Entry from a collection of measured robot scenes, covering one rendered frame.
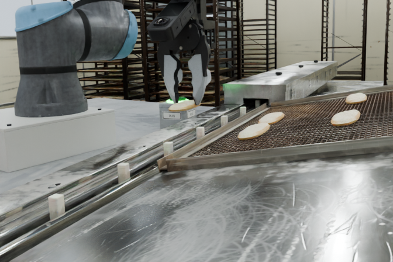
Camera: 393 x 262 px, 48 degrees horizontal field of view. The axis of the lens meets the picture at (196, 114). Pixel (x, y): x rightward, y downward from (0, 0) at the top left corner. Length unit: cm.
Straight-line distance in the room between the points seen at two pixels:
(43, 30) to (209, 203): 64
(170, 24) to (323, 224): 49
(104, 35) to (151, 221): 69
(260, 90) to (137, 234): 93
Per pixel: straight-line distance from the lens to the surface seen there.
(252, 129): 65
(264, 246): 28
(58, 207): 53
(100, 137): 96
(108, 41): 100
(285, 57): 791
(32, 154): 87
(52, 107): 93
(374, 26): 773
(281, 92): 121
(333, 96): 96
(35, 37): 95
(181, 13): 75
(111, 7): 103
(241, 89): 124
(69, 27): 96
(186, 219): 35
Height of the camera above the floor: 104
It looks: 9 degrees down
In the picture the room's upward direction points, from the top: 2 degrees counter-clockwise
